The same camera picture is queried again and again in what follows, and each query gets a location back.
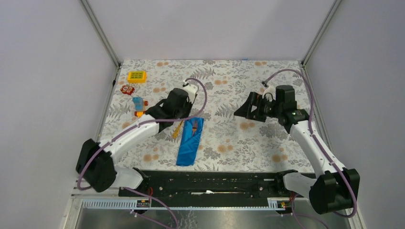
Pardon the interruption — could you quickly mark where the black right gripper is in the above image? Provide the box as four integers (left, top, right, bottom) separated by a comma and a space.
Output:
233, 92, 282, 123

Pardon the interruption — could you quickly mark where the wooden fork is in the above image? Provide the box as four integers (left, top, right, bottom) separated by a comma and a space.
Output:
192, 119, 199, 136

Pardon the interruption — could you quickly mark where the wooden spoon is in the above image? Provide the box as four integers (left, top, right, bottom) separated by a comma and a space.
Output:
172, 121, 183, 139

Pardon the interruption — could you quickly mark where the blue cloth napkin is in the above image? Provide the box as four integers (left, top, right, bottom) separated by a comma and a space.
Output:
176, 117, 204, 167

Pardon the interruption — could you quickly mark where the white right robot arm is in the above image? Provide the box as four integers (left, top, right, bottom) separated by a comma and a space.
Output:
234, 85, 360, 214

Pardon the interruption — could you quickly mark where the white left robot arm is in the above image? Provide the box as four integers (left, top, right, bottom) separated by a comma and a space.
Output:
75, 84, 198, 196

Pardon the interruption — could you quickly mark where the blue toy train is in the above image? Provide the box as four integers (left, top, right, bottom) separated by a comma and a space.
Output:
132, 97, 149, 117

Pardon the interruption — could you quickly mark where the floral tablecloth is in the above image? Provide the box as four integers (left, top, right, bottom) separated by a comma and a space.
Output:
101, 60, 313, 173

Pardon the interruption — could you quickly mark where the red owl toy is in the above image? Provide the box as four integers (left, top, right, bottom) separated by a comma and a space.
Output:
120, 85, 135, 95

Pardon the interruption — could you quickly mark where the yellow green toy block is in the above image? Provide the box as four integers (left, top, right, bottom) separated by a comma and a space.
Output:
127, 71, 147, 83

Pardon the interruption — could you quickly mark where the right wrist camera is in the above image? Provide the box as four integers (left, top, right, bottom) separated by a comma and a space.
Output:
262, 84, 276, 102

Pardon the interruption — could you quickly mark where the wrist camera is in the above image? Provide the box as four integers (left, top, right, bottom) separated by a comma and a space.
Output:
182, 81, 199, 104
262, 84, 276, 102

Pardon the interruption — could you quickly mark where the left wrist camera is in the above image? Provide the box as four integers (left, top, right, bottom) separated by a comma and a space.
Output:
182, 81, 199, 104

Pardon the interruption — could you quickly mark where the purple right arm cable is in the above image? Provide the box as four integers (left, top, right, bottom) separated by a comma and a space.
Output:
261, 69, 358, 229

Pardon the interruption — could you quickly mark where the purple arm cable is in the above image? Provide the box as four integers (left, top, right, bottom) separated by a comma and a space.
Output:
76, 77, 208, 229
261, 69, 358, 229

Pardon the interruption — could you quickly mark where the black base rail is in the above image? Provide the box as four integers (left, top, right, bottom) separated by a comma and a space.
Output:
136, 170, 290, 208

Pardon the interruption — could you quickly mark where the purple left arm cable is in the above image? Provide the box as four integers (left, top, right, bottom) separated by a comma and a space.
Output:
76, 77, 208, 229

